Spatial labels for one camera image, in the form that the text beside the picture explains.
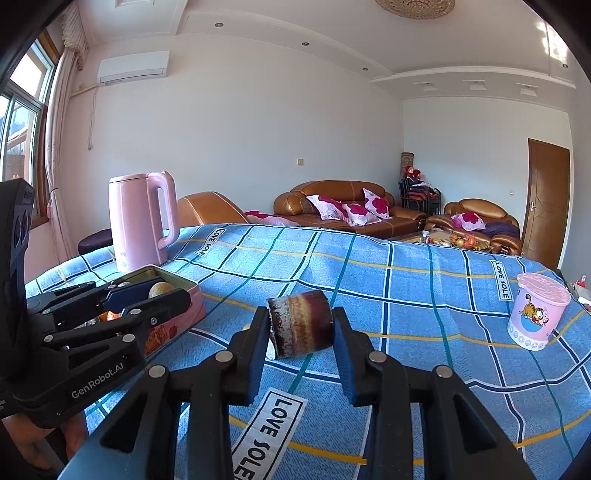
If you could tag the pink metal tin box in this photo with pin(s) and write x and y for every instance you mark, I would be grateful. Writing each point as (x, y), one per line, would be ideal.
(180, 327)

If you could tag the white red floral cushion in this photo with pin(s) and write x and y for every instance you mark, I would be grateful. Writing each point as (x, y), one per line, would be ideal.
(378, 203)
(325, 207)
(360, 213)
(467, 220)

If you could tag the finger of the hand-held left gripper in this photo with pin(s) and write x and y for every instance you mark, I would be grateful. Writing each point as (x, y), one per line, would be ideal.
(161, 307)
(129, 290)

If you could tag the stack of dark chairs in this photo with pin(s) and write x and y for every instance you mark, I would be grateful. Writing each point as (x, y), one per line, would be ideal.
(420, 194)

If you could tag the dark round stool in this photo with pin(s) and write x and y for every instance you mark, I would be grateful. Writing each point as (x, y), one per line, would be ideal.
(94, 240)

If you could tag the blue plaid tablecloth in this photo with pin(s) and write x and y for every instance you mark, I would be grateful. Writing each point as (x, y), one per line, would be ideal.
(369, 286)

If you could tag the pink cartoon cup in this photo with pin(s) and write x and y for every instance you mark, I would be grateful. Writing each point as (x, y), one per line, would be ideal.
(535, 318)

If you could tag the pink cloth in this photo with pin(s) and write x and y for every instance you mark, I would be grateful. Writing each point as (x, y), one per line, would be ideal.
(270, 218)

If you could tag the tall patterned floor vase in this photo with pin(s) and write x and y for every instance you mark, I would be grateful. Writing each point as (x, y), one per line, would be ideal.
(407, 161)

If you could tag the person's left hand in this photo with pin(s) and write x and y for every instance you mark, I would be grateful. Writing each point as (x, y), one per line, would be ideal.
(74, 436)

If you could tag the light curtain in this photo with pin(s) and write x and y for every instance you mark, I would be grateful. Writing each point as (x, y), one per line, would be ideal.
(57, 161)

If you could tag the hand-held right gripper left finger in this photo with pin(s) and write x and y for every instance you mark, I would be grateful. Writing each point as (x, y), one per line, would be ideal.
(251, 355)

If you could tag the window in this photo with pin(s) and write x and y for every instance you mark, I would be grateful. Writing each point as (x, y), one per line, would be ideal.
(23, 120)

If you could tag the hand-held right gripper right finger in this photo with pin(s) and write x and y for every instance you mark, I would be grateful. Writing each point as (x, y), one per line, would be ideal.
(346, 369)

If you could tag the brown leather chaise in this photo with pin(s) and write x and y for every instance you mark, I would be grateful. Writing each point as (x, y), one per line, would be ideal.
(207, 207)

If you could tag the brown wooden door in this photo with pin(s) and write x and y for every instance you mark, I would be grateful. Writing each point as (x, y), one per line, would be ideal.
(547, 203)

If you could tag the purple blanket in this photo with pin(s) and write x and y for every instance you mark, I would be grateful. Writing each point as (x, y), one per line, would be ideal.
(503, 229)

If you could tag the ceiling chandelier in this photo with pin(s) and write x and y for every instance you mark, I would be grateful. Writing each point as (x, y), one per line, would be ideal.
(415, 7)

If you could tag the large orange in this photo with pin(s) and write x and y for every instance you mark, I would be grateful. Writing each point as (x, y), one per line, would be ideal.
(108, 316)

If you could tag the brown leather sofa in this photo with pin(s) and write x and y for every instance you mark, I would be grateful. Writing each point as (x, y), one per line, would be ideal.
(341, 189)

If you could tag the white air conditioner pipe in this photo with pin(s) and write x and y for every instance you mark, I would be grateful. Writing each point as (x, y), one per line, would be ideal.
(92, 120)

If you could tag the white air conditioner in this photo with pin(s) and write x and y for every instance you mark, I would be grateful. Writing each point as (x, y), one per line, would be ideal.
(134, 67)

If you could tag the pink electric kettle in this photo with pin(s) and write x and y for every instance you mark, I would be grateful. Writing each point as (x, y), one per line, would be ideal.
(134, 221)

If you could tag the ceiling lamp panel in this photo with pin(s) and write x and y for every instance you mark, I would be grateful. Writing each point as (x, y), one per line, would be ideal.
(478, 85)
(527, 89)
(427, 85)

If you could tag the cluttered coffee table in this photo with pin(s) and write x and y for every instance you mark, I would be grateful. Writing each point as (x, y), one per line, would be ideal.
(443, 240)

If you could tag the brown leather armchair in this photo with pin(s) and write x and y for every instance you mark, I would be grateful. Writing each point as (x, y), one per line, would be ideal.
(480, 207)

